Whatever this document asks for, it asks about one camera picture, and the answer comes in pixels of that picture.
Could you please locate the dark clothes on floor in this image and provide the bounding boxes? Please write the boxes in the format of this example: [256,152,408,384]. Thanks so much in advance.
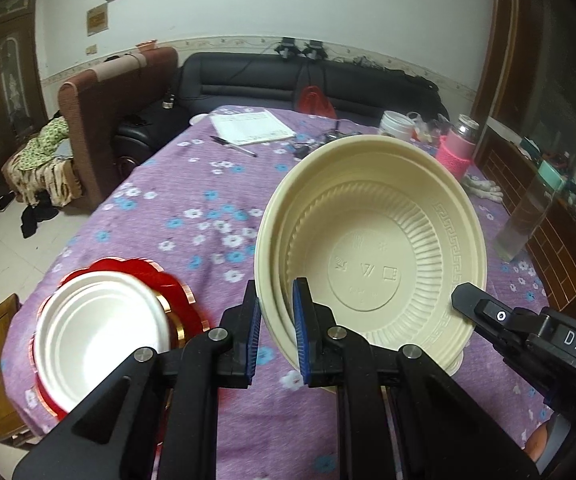
[19,200,61,239]

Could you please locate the purple floral tablecloth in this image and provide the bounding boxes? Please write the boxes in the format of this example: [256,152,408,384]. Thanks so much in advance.
[0,105,554,480]

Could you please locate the large white bowl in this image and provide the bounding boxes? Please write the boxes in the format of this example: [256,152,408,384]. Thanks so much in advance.
[33,271,171,413]

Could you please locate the black devices on sofa back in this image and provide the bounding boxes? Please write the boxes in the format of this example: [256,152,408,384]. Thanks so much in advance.
[275,37,330,61]

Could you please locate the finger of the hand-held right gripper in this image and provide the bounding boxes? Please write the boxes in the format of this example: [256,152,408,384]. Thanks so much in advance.
[450,282,544,361]

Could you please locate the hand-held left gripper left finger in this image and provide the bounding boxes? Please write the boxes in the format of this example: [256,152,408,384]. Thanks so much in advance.
[12,280,262,480]

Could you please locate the red scalloped plastic plate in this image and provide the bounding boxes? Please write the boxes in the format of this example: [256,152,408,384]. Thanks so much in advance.
[30,256,210,448]

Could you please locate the brown armchair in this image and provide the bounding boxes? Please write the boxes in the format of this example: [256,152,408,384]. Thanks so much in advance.
[58,46,179,213]

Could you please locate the white plastic jar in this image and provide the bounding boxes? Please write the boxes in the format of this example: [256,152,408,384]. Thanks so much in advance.
[379,110,415,138]

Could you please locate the beige plastic bowl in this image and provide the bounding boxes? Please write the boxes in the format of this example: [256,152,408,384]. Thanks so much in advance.
[255,134,489,393]

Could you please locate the teal container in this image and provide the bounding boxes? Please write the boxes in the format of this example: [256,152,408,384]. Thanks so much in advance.
[538,160,565,191]

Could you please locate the wall plaque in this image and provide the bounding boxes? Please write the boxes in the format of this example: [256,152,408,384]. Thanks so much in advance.
[86,2,109,37]

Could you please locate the red bag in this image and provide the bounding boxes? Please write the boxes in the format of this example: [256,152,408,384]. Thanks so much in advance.
[299,85,336,120]

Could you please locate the person's right hand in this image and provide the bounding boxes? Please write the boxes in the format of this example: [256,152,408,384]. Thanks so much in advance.
[524,419,553,462]

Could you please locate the black pen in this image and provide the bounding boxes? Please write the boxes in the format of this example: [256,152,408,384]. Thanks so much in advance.
[210,135,259,158]

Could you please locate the white notebook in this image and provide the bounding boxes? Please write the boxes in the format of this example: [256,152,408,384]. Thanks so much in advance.
[210,109,297,147]

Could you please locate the bottle with pink knitted sleeve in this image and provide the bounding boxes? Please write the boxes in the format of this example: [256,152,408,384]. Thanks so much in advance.
[435,114,480,181]

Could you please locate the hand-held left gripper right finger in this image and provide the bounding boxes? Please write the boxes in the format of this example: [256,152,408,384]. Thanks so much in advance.
[292,277,540,480]

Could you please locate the wooden sideboard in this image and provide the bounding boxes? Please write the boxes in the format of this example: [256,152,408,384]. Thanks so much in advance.
[473,120,576,311]

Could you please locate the clear glass tumbler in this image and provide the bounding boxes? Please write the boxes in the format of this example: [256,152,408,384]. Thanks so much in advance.
[497,174,555,262]

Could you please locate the black leather sofa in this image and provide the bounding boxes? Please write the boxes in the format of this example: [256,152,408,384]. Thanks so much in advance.
[115,51,451,181]

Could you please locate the black round device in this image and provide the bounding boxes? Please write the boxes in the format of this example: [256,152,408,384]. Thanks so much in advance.
[293,130,364,158]

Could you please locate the pile of patterned clothes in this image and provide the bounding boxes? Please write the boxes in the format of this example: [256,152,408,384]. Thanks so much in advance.
[2,116,84,208]

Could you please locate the white gloves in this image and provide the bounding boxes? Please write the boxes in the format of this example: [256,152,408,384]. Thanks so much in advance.
[462,174,504,201]

